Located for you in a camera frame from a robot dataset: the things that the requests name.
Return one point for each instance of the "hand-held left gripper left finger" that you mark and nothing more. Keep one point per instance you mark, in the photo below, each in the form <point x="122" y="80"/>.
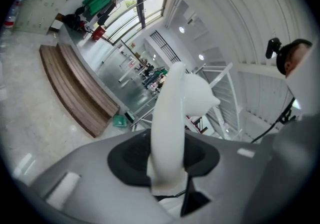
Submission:
<point x="100" y="180"/>

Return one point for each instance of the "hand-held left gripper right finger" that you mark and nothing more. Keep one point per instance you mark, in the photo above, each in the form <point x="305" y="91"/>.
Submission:
<point x="225" y="168"/>

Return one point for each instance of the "white bear-shaped plastic figure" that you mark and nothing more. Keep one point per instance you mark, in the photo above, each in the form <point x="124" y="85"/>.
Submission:
<point x="166" y="118"/>

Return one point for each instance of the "green dustpan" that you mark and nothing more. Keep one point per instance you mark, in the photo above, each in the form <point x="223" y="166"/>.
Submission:
<point x="119" y="121"/>

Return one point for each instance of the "white metal staircase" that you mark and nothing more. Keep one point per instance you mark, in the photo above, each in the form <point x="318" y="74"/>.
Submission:
<point x="225" y="88"/>

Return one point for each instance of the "brown wooden platform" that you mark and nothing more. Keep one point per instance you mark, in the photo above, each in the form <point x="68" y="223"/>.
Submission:
<point x="75" y="85"/>

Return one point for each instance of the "round recessed ceiling light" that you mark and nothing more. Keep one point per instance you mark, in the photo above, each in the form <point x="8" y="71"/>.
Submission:
<point x="181" y="29"/>
<point x="201" y="57"/>

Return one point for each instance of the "person's white shirt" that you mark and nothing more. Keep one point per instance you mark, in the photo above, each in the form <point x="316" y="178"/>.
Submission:
<point x="307" y="80"/>

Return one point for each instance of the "person's head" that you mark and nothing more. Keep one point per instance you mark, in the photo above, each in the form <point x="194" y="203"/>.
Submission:
<point x="295" y="61"/>

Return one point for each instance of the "black metal railing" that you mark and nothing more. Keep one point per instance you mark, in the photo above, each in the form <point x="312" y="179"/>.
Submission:
<point x="165" y="46"/>

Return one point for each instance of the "red box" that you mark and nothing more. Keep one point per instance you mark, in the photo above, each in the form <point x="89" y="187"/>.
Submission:
<point x="98" y="33"/>

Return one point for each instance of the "small white cabinet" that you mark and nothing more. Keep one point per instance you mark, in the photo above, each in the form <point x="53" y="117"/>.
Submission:
<point x="55" y="25"/>

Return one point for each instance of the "pile of black bags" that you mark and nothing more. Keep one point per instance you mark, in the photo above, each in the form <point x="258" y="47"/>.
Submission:
<point x="72" y="19"/>

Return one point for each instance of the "large glass window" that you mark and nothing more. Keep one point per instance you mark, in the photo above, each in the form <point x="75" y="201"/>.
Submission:
<point x="140" y="11"/>

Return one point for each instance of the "black coat rack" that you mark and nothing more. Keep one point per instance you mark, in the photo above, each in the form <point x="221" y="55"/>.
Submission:
<point x="111" y="6"/>

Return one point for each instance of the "green jacket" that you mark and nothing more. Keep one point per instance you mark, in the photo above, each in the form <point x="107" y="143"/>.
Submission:
<point x="97" y="2"/>

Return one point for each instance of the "pack of water bottles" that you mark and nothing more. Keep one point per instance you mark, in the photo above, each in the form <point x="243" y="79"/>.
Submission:
<point x="13" y="11"/>

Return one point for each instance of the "black head-mounted camera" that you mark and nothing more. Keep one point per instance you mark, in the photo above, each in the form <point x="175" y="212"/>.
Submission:
<point x="272" y="48"/>

